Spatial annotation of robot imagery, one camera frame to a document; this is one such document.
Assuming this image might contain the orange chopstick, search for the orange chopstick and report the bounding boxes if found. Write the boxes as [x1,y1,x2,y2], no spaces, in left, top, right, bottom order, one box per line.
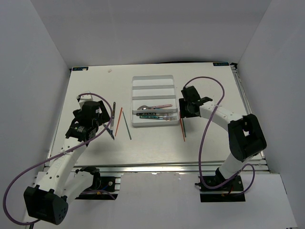
[179,118,185,142]
[114,107,123,137]

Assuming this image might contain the green chopstick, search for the green chopstick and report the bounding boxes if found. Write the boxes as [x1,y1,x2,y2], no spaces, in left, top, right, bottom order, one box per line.
[181,118,186,138]
[122,111,132,140]

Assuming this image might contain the dark handled table knife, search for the dark handled table knife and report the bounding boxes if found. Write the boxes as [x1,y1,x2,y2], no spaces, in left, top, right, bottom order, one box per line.
[110,102,116,140]

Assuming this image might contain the teal handled fork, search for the teal handled fork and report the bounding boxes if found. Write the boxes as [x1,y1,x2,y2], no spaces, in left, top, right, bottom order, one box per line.
[136,112,174,116]
[139,115,178,121]

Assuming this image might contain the pink handled spoon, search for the pink handled spoon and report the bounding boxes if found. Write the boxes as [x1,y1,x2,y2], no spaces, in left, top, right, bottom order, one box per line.
[145,104,173,109]

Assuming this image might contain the teal handled spoon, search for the teal handled spoon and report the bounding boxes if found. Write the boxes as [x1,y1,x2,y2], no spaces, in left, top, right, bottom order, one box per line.
[137,105,163,111]

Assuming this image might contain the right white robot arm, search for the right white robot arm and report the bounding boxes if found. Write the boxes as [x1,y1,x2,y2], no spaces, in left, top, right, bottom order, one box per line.
[179,86,267,190]

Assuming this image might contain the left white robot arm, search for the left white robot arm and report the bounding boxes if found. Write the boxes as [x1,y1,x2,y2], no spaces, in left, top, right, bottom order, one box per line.
[23,100,110,225]

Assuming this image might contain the white four-compartment cutlery tray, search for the white four-compartment cutlery tray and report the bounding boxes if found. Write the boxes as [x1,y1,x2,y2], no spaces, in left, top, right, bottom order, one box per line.
[132,75,180,127]

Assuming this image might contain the right blue corner label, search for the right blue corner label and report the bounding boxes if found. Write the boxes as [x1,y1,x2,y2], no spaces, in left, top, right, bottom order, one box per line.
[213,62,230,66]

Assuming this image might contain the blue corner label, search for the blue corner label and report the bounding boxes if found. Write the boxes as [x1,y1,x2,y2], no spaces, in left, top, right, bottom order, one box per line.
[213,62,230,66]
[72,66,89,71]

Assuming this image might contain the left blue corner label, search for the left blue corner label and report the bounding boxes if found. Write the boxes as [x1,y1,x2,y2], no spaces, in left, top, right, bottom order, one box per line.
[72,66,89,71]

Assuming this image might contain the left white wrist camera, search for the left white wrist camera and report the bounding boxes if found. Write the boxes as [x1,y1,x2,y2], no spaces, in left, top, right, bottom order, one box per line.
[76,91,93,109]

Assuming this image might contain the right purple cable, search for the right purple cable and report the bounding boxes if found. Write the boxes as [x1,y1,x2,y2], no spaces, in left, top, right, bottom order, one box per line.
[183,76,256,197]

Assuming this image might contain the purple cable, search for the purple cable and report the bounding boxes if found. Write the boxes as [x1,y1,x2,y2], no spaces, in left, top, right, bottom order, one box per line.
[183,76,256,197]
[2,93,114,225]

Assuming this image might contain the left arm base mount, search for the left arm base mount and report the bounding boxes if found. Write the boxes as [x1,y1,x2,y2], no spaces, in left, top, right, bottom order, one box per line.
[75,166,118,200]

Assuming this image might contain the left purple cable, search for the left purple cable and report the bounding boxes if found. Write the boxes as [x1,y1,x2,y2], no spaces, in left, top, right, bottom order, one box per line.
[2,93,114,225]

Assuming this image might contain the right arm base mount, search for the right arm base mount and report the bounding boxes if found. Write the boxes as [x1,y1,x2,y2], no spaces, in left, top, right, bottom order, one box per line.
[194,173,246,203]

